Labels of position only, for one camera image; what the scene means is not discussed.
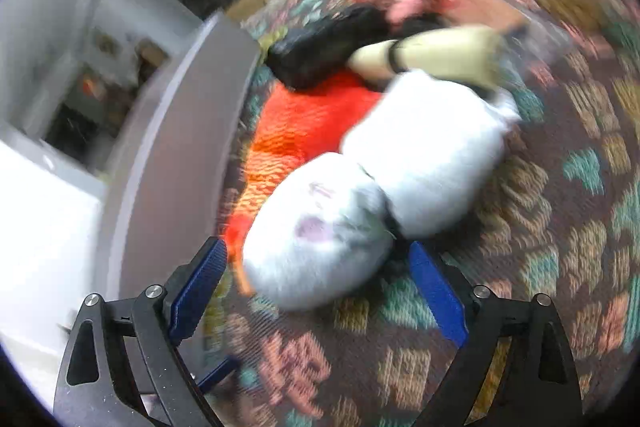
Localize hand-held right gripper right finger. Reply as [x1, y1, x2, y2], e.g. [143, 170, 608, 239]
[406, 241, 584, 427]

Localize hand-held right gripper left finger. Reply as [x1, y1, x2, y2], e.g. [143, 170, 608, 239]
[52, 236, 239, 427]

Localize white plush toy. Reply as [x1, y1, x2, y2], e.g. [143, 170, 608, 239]
[242, 69, 522, 311]

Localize person's left forearm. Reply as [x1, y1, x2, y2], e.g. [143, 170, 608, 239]
[346, 26, 505, 88]

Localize grey board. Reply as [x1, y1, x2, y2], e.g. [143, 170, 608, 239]
[94, 11, 262, 308]

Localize colourful patterned woven blanket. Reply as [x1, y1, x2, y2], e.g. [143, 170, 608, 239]
[200, 0, 640, 427]

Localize orange knitted plush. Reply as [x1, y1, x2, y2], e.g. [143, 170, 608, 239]
[222, 69, 383, 298]

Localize black bag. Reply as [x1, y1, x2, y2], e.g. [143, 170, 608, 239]
[264, 4, 398, 90]

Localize clear bag with orange item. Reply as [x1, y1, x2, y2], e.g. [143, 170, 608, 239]
[412, 0, 573, 75]

